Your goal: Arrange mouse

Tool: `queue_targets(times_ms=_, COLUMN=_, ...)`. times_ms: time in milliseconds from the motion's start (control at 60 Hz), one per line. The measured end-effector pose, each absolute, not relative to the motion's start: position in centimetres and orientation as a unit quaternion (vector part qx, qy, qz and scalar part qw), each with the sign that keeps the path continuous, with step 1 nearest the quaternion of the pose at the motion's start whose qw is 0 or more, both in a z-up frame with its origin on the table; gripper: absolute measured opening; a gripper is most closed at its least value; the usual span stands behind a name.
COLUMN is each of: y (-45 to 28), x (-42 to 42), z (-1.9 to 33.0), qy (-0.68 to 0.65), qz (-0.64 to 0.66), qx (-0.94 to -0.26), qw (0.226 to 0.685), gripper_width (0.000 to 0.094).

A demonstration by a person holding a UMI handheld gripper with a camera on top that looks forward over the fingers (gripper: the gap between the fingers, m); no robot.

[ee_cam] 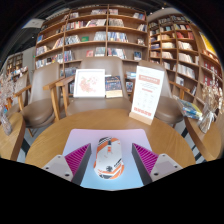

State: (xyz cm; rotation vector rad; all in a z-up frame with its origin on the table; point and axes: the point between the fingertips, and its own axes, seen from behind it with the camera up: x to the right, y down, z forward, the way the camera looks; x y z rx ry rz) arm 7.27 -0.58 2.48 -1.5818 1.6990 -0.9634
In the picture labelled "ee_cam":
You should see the white book with pink drawing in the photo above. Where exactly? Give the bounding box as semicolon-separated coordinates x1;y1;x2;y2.
73;68;106;99

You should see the glass vase with pink flowers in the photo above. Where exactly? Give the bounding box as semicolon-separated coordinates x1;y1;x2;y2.
0;71;18;136

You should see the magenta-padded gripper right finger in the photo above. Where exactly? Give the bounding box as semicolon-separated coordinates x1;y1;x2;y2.
131;143;184;186

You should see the wide wooden book shelf unit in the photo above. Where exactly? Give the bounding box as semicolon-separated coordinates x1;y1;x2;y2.
34;4;149;79

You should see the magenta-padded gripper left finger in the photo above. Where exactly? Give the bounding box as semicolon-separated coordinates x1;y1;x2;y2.
40;143;93;186

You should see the white sign on wooden base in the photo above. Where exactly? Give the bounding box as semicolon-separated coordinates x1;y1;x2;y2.
128;65;165;126

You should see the beige padded wooden armchair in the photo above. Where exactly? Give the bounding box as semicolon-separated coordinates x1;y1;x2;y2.
43;55;141;118
13;62;68;129
129;59;191;128

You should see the pink blue gradient mouse pad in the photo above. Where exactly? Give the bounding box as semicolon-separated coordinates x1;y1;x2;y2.
62;128;155;192

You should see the curved wooden book shelf unit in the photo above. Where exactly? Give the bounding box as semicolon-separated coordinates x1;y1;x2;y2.
146;13;224;111

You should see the small distant book shelf unit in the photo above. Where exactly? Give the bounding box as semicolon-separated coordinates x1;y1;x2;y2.
6;52;24;76

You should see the white hanging ceiling panel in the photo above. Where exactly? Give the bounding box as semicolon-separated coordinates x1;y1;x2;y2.
23;18;46;29

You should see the orange white patterned computer mouse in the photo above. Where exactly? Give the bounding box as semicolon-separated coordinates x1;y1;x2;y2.
93;136;125;180

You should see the stack of colourful books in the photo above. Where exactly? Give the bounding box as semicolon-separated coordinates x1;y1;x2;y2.
173;94;204;121

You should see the glass vase with pale flowers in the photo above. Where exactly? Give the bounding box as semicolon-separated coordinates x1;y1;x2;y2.
197;71;224;134

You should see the dark blue book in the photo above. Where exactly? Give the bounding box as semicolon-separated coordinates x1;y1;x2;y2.
104;75;124;99

